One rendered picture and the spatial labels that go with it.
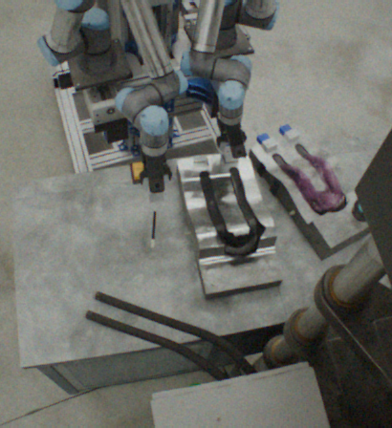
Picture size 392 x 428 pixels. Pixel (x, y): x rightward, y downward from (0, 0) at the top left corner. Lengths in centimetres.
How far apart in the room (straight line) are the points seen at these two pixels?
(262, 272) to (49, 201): 80
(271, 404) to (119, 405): 153
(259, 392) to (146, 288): 84
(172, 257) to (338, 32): 269
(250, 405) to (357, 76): 301
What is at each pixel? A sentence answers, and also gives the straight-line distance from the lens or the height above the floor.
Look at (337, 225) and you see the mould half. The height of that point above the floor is 91.
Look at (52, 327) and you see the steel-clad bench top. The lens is 163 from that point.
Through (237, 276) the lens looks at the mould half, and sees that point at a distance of 161.
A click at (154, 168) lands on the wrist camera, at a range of 148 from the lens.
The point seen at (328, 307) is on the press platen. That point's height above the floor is 154.
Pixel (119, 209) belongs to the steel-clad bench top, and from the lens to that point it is 177.
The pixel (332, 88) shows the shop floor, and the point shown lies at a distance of 347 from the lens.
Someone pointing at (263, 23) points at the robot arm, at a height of 121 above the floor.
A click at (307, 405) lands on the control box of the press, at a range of 91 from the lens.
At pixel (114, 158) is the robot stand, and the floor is 23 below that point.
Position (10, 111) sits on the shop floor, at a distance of 325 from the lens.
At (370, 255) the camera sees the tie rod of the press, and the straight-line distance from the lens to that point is 75.
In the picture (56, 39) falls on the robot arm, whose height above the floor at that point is 130.
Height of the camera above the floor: 234
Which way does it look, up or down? 61 degrees down
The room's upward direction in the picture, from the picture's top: 7 degrees clockwise
